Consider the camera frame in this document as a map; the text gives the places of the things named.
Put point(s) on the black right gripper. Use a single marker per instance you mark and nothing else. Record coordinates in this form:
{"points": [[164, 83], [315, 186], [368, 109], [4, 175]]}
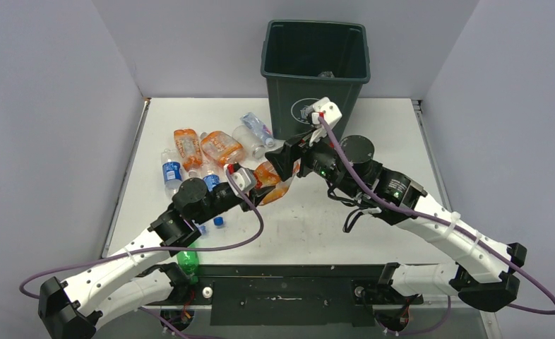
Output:
{"points": [[283, 158]]}

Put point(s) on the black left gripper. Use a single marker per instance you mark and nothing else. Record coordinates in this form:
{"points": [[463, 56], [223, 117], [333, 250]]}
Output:
{"points": [[243, 204]]}

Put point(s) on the blue label bottle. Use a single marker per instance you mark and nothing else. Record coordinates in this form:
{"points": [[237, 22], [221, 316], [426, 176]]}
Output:
{"points": [[171, 171], [210, 176]]}

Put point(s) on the crushed orange bottle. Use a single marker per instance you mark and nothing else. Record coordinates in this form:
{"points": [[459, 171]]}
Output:
{"points": [[188, 146], [222, 148], [267, 176]]}

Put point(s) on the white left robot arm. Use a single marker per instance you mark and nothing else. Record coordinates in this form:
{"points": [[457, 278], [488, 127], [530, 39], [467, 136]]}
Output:
{"points": [[142, 272]]}

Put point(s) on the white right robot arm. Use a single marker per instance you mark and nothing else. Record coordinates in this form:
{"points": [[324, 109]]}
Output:
{"points": [[481, 271]]}

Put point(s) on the bottles inside bin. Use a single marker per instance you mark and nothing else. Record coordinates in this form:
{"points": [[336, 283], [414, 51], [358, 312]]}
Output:
{"points": [[326, 74]]}

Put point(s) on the dark green plastic trash bin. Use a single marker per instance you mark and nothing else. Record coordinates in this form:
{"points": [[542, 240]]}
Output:
{"points": [[294, 53]]}

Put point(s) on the crushed clear bottle white cap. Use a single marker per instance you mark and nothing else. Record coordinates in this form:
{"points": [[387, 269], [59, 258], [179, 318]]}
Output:
{"points": [[258, 128]]}

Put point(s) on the light blue water bottle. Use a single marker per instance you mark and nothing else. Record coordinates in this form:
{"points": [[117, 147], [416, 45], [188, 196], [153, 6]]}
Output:
{"points": [[201, 226]]}

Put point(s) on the green plastic bottle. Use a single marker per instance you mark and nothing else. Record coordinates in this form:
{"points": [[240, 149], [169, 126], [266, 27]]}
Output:
{"points": [[189, 262]]}

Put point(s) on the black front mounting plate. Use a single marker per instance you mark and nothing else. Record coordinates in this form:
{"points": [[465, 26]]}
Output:
{"points": [[353, 296]]}

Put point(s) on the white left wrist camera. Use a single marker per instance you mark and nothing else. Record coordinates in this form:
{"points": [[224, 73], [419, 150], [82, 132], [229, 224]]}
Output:
{"points": [[240, 178]]}

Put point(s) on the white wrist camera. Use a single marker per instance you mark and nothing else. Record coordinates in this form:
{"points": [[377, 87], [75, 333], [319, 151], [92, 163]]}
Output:
{"points": [[240, 178], [328, 111]]}

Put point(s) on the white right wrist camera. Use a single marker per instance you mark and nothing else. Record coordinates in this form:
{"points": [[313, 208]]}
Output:
{"points": [[328, 111]]}

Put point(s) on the aluminium rail frame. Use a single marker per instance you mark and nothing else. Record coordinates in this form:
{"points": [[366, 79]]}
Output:
{"points": [[427, 135]]}

